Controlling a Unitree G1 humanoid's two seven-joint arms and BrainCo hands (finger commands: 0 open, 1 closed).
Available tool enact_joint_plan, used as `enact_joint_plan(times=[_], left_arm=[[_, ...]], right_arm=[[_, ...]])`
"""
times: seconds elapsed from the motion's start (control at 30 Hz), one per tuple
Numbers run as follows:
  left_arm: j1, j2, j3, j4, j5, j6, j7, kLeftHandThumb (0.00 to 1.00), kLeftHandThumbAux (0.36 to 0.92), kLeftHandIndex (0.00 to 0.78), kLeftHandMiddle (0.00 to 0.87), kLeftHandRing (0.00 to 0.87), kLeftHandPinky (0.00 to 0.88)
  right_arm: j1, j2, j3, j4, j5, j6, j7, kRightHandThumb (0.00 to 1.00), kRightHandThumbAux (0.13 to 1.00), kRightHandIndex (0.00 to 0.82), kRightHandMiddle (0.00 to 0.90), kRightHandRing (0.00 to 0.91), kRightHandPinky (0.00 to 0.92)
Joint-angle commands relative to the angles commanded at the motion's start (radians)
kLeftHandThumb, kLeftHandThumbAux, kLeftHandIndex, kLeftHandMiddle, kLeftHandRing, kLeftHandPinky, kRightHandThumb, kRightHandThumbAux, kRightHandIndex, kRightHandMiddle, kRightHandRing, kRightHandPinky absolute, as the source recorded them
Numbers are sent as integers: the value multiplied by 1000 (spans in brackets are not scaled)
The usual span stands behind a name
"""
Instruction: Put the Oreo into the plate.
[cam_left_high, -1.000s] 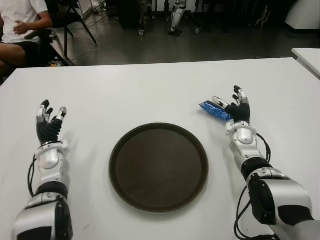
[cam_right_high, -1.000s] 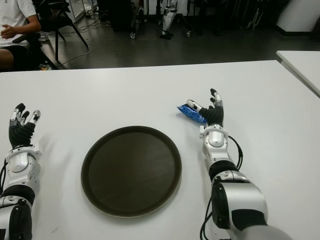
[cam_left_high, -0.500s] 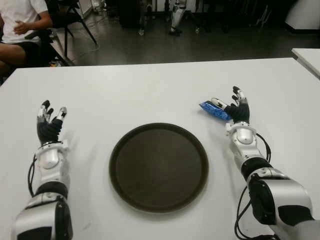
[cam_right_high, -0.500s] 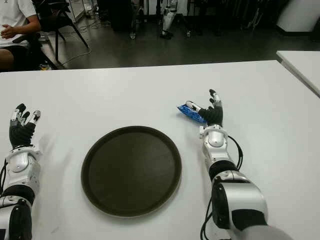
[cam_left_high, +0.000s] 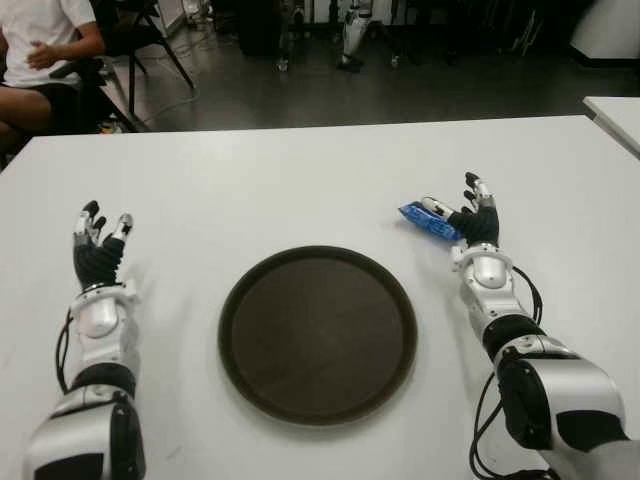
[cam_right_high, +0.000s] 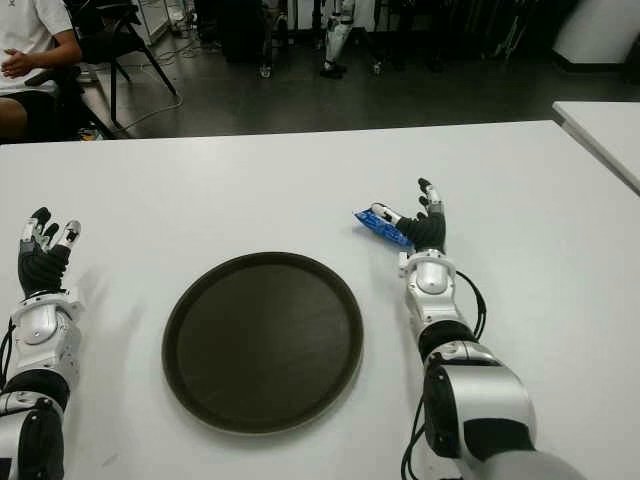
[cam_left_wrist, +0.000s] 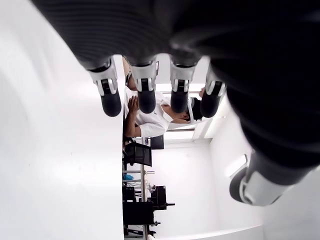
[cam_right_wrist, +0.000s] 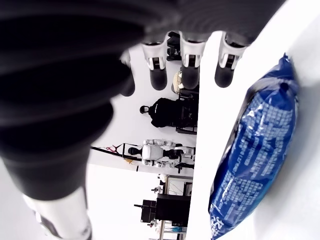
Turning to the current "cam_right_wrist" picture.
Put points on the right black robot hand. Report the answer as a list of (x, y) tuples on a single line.
[(50, 75)]

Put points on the metal frame rack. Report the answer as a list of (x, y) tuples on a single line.
[(175, 185)]

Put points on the black robot gantry stand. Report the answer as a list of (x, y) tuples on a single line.
[(124, 150)]

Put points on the blue Oreo cookie packet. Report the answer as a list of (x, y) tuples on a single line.
[(260, 145)]

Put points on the black equipment cart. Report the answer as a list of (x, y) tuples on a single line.
[(172, 207)]

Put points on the white humanoid robot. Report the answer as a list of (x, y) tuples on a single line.
[(152, 152)]

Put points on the black humanoid robot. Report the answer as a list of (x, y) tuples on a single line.
[(165, 112)]

